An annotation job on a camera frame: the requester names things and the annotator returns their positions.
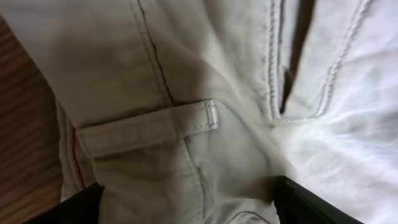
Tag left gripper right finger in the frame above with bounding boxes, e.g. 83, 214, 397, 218
274, 176, 362, 224

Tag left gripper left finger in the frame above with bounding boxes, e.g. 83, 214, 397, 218
24, 183, 104, 224

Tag beige khaki shorts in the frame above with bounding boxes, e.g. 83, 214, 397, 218
1, 0, 397, 223

